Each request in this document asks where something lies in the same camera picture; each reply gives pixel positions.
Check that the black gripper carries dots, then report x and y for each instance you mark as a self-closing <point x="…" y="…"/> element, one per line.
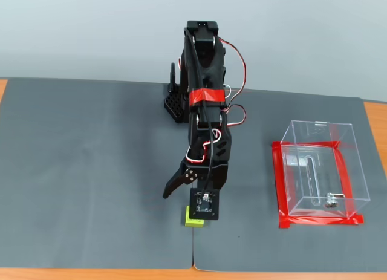
<point x="218" y="172"/>

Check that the green lego block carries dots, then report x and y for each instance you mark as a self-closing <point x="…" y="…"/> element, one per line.
<point x="192" y="221"/>

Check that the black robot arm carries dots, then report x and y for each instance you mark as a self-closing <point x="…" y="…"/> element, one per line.
<point x="205" y="65"/>

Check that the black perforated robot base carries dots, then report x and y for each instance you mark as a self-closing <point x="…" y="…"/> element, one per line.
<point x="173" y="106"/>

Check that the transparent acrylic box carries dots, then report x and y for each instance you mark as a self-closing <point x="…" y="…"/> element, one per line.
<point x="326" y="171"/>

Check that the gray table mat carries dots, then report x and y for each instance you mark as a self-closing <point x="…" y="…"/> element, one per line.
<point x="251" y="186"/>
<point x="90" y="171"/>

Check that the red tape strip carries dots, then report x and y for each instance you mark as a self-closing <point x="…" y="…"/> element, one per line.
<point x="344" y="177"/>
<point x="320" y="222"/>
<point x="279" y="183"/>
<point x="314" y="143"/>

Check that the red tape band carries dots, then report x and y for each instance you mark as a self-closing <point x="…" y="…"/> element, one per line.
<point x="205" y="96"/>

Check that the black table clamp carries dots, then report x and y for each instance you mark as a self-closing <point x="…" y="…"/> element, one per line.
<point x="172" y="76"/>

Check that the black square wrist camera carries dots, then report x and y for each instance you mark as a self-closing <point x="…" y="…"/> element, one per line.
<point x="204" y="204"/>

